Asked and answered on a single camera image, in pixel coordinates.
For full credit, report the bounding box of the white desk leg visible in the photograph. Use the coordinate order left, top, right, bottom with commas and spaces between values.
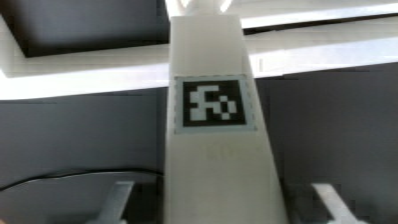
165, 15, 287, 224

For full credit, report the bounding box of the white U-shaped obstacle fence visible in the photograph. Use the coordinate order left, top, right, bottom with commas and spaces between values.
0, 13, 398, 101

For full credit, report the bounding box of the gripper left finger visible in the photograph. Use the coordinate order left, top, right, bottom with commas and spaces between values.
90, 181, 134, 224

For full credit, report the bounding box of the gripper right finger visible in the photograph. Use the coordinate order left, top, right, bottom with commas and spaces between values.
312, 183, 364, 224

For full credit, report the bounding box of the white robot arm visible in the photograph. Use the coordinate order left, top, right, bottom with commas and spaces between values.
0, 168, 367, 224

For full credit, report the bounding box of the white desk tabletop panel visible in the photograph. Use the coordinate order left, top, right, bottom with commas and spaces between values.
163, 0, 398, 28

